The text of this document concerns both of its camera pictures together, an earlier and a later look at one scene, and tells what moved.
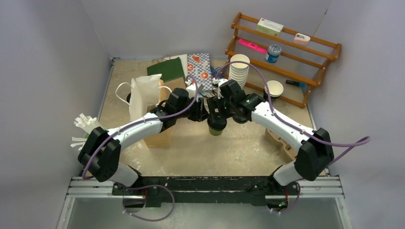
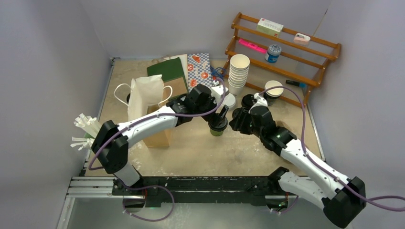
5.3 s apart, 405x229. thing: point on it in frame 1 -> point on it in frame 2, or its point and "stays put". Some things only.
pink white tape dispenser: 301,39 stays put
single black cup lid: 217,125 stays put
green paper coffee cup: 215,132 stays put
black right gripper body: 226,107 -> 244,124
